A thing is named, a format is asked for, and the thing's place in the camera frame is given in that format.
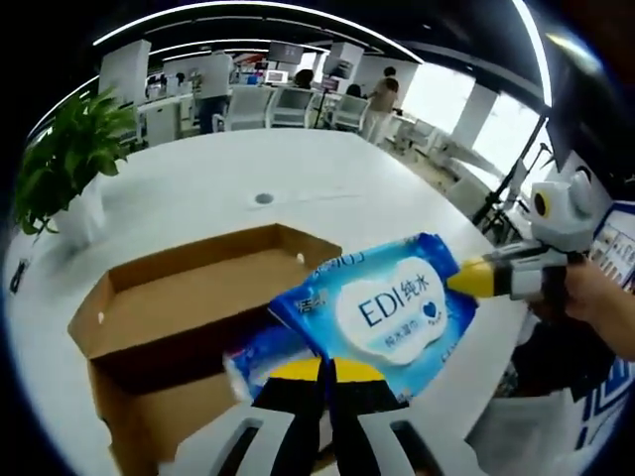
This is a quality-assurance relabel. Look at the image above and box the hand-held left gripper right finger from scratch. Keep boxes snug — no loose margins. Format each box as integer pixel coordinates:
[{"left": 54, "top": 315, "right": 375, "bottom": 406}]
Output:
[{"left": 329, "top": 359, "right": 480, "bottom": 476}]

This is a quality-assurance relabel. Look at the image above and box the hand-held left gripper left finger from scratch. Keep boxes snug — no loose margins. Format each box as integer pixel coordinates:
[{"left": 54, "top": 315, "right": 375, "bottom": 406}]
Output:
[{"left": 190, "top": 359, "right": 331, "bottom": 476}]

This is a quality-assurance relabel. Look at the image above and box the black panel on stand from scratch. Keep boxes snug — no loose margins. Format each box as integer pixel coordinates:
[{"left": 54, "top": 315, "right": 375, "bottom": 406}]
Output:
[{"left": 470, "top": 113, "right": 579, "bottom": 234}]

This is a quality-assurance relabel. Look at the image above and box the white office chair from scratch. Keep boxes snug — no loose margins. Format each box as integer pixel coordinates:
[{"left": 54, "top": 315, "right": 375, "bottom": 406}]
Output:
[
  {"left": 225, "top": 86, "right": 274, "bottom": 131},
  {"left": 331, "top": 93, "right": 371, "bottom": 133},
  {"left": 270, "top": 87, "right": 317, "bottom": 129}
]

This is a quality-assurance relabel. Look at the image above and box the black table cable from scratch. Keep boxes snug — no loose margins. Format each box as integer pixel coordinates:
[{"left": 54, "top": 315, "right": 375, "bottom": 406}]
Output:
[{"left": 8, "top": 255, "right": 30, "bottom": 295}]

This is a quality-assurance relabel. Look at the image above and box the green potted plant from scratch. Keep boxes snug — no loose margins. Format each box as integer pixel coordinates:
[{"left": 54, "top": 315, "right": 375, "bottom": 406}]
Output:
[{"left": 13, "top": 86, "right": 138, "bottom": 247}]

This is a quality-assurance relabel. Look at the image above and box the blue wipes pack soft item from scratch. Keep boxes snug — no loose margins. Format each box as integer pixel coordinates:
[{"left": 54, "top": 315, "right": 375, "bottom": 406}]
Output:
[{"left": 267, "top": 231, "right": 480, "bottom": 403}]

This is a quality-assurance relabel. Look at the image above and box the ceiling light strip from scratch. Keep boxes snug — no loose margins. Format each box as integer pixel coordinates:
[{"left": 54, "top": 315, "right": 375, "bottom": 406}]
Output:
[
  {"left": 513, "top": 0, "right": 555, "bottom": 108},
  {"left": 93, "top": 2, "right": 426, "bottom": 63}
]

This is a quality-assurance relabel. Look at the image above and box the blue tissue pack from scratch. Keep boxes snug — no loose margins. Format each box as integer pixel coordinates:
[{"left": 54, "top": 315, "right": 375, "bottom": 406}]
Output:
[{"left": 222, "top": 321, "right": 323, "bottom": 401}]

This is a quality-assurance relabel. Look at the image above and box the brown cardboard shoe box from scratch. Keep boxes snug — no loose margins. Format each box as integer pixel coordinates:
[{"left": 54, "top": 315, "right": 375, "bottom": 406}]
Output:
[{"left": 66, "top": 222, "right": 343, "bottom": 476}]

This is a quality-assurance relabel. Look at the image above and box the wall-mounted screen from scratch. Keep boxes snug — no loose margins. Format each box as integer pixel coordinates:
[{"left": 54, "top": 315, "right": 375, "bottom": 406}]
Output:
[{"left": 269, "top": 42, "right": 303, "bottom": 64}]

